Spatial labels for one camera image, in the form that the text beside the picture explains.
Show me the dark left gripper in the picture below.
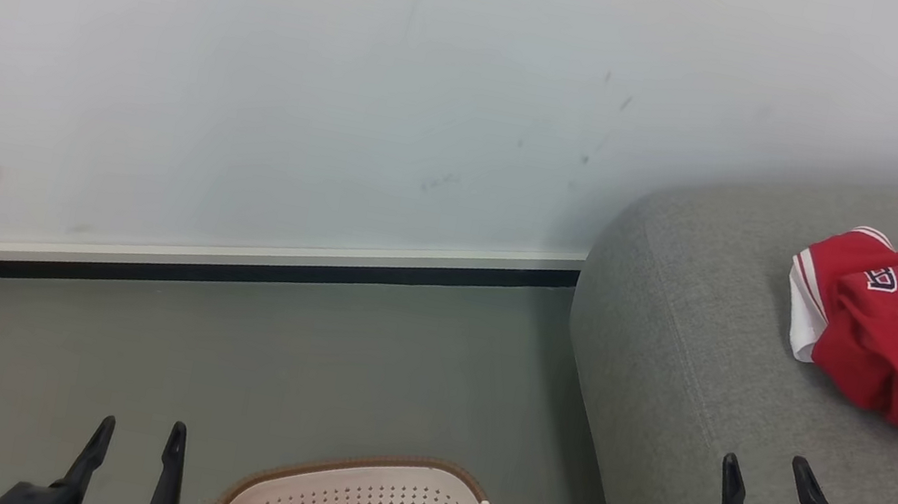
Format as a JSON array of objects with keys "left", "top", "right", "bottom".
[{"left": 0, "top": 392, "right": 198, "bottom": 504}]

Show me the white mobile partition panel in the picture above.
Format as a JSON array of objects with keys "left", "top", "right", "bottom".
[{"left": 0, "top": 0, "right": 898, "bottom": 449}]

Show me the grey fabric sofa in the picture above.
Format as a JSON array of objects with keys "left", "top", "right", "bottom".
[{"left": 537, "top": 105, "right": 898, "bottom": 504}]

